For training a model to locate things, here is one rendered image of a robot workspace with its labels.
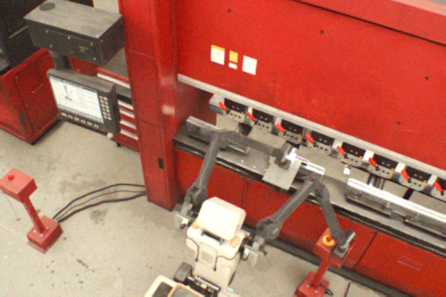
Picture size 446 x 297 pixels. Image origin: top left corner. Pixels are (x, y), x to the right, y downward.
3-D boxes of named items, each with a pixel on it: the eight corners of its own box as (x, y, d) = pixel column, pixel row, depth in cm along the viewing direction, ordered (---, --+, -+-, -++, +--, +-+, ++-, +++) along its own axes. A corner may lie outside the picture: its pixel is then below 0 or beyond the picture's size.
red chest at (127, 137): (111, 149, 417) (93, 69, 345) (139, 117, 449) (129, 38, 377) (154, 168, 403) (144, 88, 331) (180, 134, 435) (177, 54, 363)
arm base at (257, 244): (243, 246, 218) (264, 256, 215) (248, 232, 219) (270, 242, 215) (246, 244, 226) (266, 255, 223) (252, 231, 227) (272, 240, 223)
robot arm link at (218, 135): (210, 123, 237) (221, 126, 229) (229, 129, 245) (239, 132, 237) (184, 197, 237) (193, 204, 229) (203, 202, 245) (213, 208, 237)
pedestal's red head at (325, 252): (311, 252, 277) (318, 239, 264) (323, 236, 286) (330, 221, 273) (338, 269, 269) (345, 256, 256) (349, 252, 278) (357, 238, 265)
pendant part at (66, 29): (56, 124, 286) (21, 17, 225) (77, 102, 302) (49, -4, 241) (119, 147, 275) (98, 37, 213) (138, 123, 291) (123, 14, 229)
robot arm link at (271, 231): (308, 169, 237) (321, 173, 229) (318, 186, 243) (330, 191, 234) (253, 225, 224) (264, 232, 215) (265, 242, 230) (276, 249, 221)
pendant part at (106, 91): (59, 115, 273) (44, 72, 247) (69, 103, 281) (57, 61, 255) (117, 136, 263) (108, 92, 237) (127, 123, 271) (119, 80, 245)
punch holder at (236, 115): (222, 115, 289) (224, 98, 277) (228, 108, 294) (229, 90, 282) (243, 123, 284) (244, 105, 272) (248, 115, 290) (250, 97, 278)
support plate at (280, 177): (262, 180, 276) (262, 179, 275) (276, 153, 292) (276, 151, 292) (287, 190, 271) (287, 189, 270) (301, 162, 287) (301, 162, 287)
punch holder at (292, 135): (277, 136, 277) (281, 119, 265) (282, 128, 283) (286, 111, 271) (299, 145, 273) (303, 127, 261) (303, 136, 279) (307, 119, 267)
